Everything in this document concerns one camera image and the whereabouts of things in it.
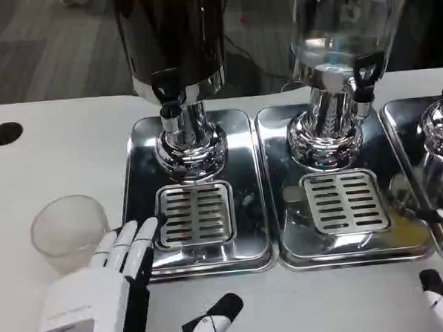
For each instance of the clear ribbed glass cup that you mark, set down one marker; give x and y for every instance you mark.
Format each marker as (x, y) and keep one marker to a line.
(61, 226)

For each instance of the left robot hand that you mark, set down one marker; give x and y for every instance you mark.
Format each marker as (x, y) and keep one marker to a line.
(84, 307)

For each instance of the steel drip tray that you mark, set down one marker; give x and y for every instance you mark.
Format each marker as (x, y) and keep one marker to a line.
(243, 165)
(281, 163)
(401, 127)

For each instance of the black dispenser tap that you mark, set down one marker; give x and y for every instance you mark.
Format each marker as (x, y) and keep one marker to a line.
(367, 69)
(163, 83)

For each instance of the chrome dispenser base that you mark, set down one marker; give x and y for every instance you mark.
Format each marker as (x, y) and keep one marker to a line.
(440, 128)

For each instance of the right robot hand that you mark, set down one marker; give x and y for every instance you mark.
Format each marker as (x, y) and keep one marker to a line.
(438, 303)

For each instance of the dark drink dispenser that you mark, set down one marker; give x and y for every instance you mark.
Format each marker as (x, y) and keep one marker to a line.
(170, 35)

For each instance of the clear drink dispenser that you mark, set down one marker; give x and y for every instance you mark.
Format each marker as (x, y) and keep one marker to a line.
(333, 26)

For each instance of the slotted steel drip grid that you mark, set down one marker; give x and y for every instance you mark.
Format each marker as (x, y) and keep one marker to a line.
(196, 215)
(338, 204)

